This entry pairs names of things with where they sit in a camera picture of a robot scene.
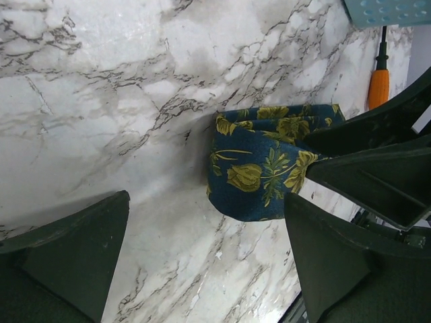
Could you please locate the orange handled screwdriver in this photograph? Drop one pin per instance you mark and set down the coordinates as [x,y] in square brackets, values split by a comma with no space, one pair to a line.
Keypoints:
[378,92]

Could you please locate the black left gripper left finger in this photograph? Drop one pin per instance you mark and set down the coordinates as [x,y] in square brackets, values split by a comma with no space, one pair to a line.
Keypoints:
[62,271]

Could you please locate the light blue plastic basket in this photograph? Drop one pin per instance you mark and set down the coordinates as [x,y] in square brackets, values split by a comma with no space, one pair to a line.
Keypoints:
[375,13]

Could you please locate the blue yellow floral tie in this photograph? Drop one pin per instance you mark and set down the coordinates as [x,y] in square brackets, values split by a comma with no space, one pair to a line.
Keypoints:
[258,155]

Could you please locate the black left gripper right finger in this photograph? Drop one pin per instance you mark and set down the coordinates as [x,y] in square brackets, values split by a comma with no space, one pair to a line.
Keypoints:
[353,273]

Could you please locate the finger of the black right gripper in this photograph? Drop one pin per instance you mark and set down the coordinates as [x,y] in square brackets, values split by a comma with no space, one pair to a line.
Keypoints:
[391,182]
[388,124]

